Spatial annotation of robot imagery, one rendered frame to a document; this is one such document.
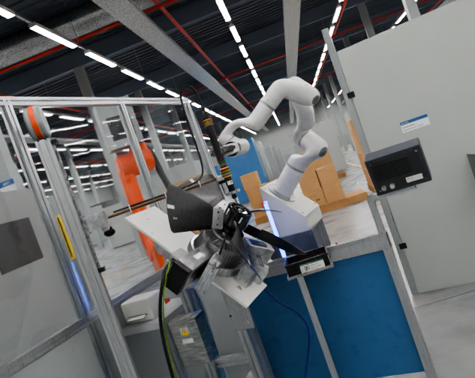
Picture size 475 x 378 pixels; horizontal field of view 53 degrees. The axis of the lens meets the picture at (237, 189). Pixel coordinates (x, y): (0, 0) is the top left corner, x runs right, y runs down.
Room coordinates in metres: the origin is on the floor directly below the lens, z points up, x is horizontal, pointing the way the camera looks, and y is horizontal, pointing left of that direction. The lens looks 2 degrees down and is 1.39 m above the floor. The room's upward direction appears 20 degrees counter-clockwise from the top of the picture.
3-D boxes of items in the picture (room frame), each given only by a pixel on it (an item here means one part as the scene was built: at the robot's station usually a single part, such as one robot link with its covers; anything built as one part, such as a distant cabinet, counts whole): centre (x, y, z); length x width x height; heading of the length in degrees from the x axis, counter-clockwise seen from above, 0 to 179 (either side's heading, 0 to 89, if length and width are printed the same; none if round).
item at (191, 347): (2.18, 0.42, 0.73); 0.15 x 0.09 x 0.22; 66
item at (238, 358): (2.22, 0.28, 0.56); 0.19 x 0.04 x 0.04; 66
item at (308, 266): (2.36, -0.21, 0.85); 0.22 x 0.17 x 0.07; 81
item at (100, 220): (2.13, 0.64, 1.39); 0.10 x 0.07 x 0.08; 101
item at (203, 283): (1.96, 0.23, 1.03); 0.15 x 0.10 x 0.14; 66
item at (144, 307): (2.31, 0.63, 0.92); 0.17 x 0.16 x 0.11; 66
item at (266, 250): (2.31, 0.03, 0.98); 0.20 x 0.16 x 0.20; 66
